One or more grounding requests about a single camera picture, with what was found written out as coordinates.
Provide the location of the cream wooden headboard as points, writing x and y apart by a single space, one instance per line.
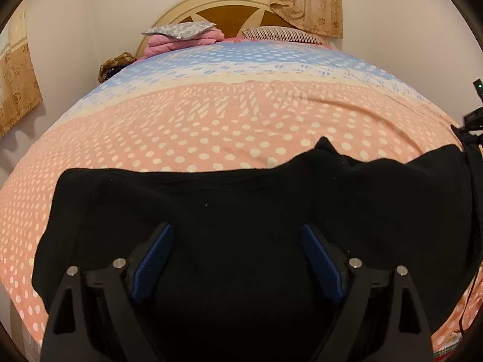
226 15

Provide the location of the striped pillow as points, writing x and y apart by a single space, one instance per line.
279 34

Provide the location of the pink folded blanket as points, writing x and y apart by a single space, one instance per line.
162 47

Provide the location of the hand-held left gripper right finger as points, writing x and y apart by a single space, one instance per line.
320 262

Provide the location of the beige floral curtain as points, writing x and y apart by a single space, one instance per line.
19 79
317 3

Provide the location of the grey floral pillow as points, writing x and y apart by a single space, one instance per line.
181 30

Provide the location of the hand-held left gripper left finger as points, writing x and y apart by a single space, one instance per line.
153 262

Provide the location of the pink blue polka dot bedspread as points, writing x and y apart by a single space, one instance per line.
226 120

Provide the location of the black pants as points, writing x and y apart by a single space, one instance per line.
241 215

